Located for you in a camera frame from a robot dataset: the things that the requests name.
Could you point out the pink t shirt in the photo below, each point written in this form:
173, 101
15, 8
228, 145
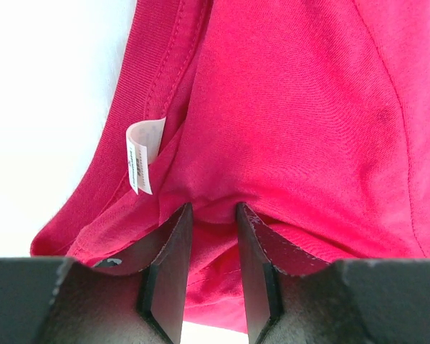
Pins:
315, 113

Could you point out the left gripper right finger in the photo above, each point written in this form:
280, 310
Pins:
291, 296

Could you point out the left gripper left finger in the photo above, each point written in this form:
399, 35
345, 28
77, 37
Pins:
135, 296

